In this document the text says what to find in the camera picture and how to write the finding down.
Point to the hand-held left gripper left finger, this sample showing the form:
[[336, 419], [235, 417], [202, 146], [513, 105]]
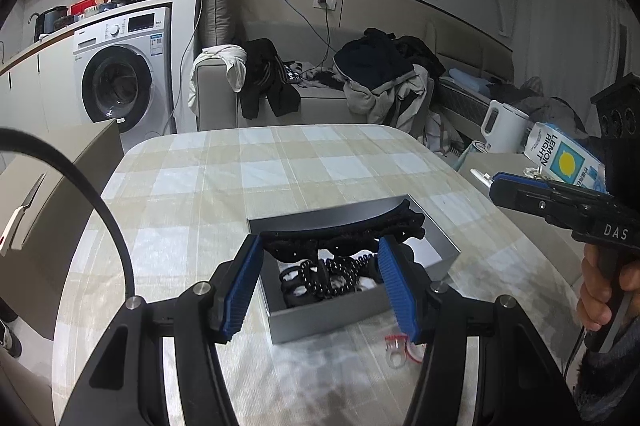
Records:
[[245, 286]]

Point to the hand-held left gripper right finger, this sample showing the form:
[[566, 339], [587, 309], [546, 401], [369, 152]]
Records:
[[397, 286]]

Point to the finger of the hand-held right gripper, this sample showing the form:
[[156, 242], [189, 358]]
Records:
[[520, 181], [525, 201]]

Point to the black hair claw clip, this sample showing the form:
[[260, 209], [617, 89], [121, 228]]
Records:
[[300, 291]]

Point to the long black hair clip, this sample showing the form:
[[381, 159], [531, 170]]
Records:
[[350, 236]]

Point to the red clear hair clip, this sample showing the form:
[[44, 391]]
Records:
[[386, 356]]

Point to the grey cardboard box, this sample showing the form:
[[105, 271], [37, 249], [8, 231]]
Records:
[[325, 321]]

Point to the person's right forearm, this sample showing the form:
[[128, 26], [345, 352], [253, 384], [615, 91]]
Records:
[[610, 386]]

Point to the person's right hand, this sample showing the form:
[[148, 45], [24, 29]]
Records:
[[595, 301]]

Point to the beige side table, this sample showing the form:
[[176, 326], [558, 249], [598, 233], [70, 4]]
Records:
[[500, 163]]

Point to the lemon drink carton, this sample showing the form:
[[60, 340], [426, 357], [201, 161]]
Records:
[[565, 161]]

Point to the white electric kettle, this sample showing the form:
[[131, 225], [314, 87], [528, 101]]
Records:
[[507, 126]]

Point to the grey mattress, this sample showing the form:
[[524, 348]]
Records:
[[465, 98]]

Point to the light blue cloth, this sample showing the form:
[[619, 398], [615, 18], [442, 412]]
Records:
[[467, 78]]

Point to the white curtain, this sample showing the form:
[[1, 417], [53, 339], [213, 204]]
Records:
[[565, 46]]

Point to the pile of dark clothes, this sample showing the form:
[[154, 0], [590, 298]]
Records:
[[370, 61]]

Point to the grey sofa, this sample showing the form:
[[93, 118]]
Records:
[[320, 106]]

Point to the black striped garment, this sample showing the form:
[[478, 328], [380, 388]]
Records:
[[265, 71]]

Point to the white garment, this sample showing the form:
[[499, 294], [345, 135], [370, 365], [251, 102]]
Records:
[[230, 58]]

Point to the black white shoe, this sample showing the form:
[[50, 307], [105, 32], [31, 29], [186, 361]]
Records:
[[10, 341]]

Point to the grey pillow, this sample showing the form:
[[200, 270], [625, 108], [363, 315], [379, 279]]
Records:
[[217, 11]]

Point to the white washing machine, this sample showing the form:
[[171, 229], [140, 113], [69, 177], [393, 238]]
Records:
[[135, 23]]

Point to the white kitchen counter cabinet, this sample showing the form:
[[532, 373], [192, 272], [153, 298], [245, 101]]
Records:
[[30, 96]]

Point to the black electric kettle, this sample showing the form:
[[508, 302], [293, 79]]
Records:
[[52, 18]]

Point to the white wall outlet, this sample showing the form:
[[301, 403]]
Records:
[[330, 2]]

